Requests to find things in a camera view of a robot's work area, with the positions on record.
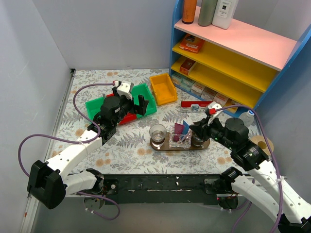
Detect blue toothpaste tube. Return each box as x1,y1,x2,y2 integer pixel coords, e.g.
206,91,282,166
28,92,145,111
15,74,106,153
182,121,189,135

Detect green translucent cup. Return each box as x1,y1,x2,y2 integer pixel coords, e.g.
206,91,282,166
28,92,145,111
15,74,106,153
191,133,210,148

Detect pink toothpaste tube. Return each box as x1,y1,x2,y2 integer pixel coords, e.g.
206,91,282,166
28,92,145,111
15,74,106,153
173,123,185,142

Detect clear textured acrylic holder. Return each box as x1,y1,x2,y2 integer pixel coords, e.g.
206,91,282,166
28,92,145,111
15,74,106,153
169,126,192,149

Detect clear glass cup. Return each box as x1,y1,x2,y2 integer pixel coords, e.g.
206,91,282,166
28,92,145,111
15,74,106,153
149,124,167,147

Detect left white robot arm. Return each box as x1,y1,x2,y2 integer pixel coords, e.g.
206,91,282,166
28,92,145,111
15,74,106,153
27,83,149,209

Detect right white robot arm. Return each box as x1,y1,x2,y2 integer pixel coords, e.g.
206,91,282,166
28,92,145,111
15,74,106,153
190,118,311,233

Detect brown oval wooden tray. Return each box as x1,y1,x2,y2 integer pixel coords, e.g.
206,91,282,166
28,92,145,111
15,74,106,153
150,132,210,151

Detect red silver toothpaste box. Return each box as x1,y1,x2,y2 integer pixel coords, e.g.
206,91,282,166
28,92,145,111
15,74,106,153
180,100,212,113

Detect floral patterned table mat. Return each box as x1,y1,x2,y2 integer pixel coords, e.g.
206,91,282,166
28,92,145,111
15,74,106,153
52,68,234,174

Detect red plastic bin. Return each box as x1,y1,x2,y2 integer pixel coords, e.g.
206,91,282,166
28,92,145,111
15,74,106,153
101,94,137,124

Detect green bin with cups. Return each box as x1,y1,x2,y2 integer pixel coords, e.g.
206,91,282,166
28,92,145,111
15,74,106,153
131,83,157,118

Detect green bin with toothbrushes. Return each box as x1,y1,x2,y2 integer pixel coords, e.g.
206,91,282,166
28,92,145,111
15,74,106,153
85,97,104,120

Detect clear plastic water bottle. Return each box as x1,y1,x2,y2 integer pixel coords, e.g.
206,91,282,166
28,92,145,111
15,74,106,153
239,110,255,127

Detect brown tape roll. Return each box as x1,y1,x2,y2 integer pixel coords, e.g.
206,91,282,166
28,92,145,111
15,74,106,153
250,135,271,157

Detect yellow plastic bin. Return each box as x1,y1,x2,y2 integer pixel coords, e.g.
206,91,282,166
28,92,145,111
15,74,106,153
150,73,177,105

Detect yellow sponge pack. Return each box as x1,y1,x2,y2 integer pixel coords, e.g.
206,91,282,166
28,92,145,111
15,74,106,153
225,100,242,114

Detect pink white sponge pack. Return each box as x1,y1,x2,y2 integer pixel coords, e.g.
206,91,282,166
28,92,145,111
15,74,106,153
213,93,229,107

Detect teal sponge pack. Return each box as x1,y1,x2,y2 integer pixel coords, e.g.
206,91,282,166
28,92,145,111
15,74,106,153
171,73,184,85
180,77,195,92

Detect red white box middle shelf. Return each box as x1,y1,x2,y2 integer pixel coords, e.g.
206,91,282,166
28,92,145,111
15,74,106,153
179,59,197,75

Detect blue yellow pink shelf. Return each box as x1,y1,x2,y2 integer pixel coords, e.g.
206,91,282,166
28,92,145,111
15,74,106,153
169,0,311,108

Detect orange box upper shelf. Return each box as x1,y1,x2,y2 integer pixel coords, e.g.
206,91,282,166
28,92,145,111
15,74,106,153
179,34,205,53

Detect orange bottle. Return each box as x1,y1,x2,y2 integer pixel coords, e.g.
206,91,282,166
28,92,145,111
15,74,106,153
182,0,197,24

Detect white bottle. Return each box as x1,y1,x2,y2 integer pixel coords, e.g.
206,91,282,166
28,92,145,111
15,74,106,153
212,0,239,30

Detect grey bottle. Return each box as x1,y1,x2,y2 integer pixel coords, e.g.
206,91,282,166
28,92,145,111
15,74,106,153
198,0,217,27

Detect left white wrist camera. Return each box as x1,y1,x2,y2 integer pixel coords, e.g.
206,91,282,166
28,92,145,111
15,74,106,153
114,80,134,100

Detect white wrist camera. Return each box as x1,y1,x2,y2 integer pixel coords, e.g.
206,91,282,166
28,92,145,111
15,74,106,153
205,101,222,122
114,80,134,100

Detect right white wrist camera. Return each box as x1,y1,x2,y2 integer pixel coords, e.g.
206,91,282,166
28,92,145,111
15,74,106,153
205,101,222,122

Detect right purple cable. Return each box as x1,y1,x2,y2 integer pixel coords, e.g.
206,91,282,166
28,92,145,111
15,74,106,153
215,105,284,233

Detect purple cable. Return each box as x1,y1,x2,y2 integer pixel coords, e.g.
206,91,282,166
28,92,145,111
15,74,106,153
18,82,121,220
215,105,284,233

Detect black aluminium base frame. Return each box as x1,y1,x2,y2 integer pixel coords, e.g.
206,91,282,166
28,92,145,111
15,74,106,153
28,167,292,212

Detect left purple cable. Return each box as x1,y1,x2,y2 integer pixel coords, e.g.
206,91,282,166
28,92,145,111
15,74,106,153
18,82,121,220

